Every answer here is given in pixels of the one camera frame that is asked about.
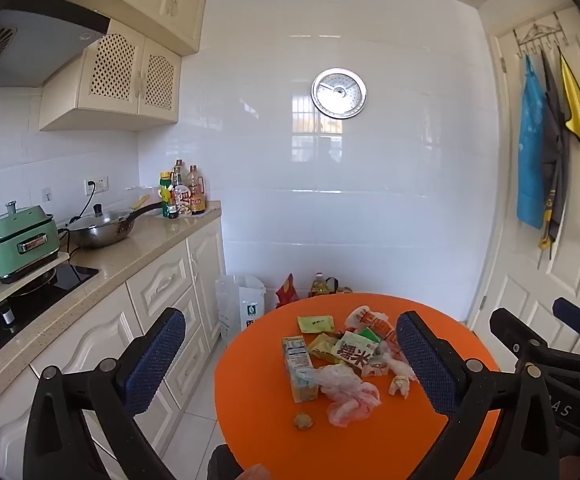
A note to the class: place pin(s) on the brown crumpled paper ball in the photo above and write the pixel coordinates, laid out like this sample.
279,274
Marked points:
303,421

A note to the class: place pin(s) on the white wall socket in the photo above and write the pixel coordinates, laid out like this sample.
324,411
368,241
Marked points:
97,185

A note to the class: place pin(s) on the orange round table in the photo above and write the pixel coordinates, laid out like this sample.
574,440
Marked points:
260,410

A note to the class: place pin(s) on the blue apron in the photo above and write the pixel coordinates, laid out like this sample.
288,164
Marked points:
530,160

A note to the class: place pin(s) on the grey apron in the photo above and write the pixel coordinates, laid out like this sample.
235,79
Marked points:
555,160

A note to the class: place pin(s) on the beige stone countertop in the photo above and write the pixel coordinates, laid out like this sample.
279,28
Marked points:
134,250

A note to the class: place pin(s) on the round metal vent cover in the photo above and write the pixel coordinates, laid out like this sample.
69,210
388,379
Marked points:
340,92

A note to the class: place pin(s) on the grey range hood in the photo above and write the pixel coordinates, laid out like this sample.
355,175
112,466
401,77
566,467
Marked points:
34,45

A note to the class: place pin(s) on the white light switch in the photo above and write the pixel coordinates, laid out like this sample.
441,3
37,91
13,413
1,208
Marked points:
47,195

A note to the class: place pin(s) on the yellow green packet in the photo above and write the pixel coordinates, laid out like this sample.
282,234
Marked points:
315,324

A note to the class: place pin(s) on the small white crumpled wrapper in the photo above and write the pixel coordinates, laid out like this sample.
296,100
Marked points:
399,385

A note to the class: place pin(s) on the steel wok with lid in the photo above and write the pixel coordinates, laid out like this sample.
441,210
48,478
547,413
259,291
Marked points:
99,230

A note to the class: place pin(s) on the crumpled clear plastic film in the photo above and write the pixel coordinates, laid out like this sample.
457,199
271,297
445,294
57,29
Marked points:
395,360

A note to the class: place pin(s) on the cream lattice door cabinet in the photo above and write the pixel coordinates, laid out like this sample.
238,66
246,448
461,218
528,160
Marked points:
114,67

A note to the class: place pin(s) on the white plastic shopping bag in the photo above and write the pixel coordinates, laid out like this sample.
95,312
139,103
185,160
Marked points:
242,305

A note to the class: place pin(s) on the green white packet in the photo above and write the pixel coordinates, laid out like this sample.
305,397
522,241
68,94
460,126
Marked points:
352,352

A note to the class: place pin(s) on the red snack bag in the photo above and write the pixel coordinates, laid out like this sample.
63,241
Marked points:
287,292

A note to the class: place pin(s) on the yellow cooking oil jug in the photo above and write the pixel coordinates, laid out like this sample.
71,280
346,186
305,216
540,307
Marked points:
322,285

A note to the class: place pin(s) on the orange white plastic wrapper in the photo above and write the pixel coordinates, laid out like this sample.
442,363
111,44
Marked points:
370,320

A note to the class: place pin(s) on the dark sauce bottle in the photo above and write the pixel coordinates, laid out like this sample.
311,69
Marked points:
172,207

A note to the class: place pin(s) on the white panel door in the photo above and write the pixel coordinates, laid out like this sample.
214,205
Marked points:
520,285

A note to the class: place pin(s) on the clear plastic bag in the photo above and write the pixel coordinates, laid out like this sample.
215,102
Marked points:
350,400

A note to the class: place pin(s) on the yellow cloth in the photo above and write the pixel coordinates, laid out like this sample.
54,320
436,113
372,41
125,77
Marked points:
575,105

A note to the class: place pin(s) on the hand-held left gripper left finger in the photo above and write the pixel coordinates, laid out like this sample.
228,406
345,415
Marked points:
154,360

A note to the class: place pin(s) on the amber oil bottle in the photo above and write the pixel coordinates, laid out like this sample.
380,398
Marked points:
197,195

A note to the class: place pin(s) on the metal door hook rack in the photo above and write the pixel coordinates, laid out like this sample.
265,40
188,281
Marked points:
540,40

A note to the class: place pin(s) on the dark bag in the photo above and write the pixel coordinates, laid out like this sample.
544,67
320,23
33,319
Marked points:
345,290

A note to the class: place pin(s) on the green multi cooker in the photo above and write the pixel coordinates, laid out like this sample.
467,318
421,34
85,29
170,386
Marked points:
19,240

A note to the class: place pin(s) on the black induction cooktop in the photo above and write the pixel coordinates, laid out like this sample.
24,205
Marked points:
34,295

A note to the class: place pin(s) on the yellow green seasoning bottle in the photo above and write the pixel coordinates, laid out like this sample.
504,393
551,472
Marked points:
164,185

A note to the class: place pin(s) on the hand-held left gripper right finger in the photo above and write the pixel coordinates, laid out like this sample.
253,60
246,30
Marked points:
427,365

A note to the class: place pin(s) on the cream base cabinet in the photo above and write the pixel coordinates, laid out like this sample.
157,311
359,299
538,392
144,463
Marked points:
159,290

